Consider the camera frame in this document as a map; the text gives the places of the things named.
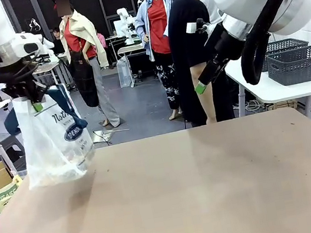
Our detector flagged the wood top work table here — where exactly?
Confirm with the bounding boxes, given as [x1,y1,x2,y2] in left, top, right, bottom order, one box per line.
[32,59,73,97]

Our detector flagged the seated person with glasses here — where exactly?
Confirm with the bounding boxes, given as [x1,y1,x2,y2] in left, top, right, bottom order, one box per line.
[51,27,65,55]

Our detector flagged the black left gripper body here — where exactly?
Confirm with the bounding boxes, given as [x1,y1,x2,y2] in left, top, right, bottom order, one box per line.
[5,76,49,103]

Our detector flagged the mannequin cream jacket red shirt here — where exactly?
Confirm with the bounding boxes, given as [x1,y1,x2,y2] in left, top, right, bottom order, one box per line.
[52,0,122,135]

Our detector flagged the person in pink top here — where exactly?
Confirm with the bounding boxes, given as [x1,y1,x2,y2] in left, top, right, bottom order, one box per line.
[96,32,108,51]

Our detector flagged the person in black T-shirt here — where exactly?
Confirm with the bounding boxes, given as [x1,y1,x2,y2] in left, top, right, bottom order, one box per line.
[162,0,248,130]

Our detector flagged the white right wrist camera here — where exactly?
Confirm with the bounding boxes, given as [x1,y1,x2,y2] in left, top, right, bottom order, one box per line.
[184,15,217,39]

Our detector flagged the white floor cable bundle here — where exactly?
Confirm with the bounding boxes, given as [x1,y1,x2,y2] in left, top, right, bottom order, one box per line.
[232,96,272,116]

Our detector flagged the person right forearm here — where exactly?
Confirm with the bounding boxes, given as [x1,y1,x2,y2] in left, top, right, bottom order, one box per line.
[190,63,216,104]

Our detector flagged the clear shopping bag blue handles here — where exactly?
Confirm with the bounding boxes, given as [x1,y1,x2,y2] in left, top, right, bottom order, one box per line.
[11,80,100,191]

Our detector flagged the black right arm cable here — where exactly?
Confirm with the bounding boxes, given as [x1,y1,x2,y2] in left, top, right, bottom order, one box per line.
[230,0,311,87]

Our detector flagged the mannequin white shirt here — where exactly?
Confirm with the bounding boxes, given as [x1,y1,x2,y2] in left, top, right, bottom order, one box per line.
[201,0,224,27]

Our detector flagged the metal mannequin base plate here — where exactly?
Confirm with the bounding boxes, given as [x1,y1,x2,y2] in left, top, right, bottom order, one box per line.
[90,124,132,147]

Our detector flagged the grey plastic stool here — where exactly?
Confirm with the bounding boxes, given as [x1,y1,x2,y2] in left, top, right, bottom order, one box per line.
[0,133,28,175]

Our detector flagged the transparent plastic bag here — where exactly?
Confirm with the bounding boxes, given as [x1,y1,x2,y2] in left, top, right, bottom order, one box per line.
[115,56,135,90]

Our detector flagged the person right hand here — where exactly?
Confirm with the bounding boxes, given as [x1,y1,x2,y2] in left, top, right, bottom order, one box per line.
[201,97,220,126]

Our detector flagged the mannequin blue shirt red top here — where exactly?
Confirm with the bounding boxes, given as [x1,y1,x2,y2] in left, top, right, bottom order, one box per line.
[130,0,192,124]

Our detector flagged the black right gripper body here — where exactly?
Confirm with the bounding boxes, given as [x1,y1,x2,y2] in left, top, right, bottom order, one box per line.
[201,27,247,67]

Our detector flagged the grey background table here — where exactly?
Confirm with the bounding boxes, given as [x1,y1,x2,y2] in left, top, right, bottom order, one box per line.
[116,42,149,78]

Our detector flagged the green printed carton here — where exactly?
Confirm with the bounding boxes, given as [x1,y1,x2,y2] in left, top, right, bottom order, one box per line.
[0,176,28,214]

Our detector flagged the white side table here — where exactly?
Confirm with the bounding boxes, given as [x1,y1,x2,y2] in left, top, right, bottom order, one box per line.
[223,50,311,119]

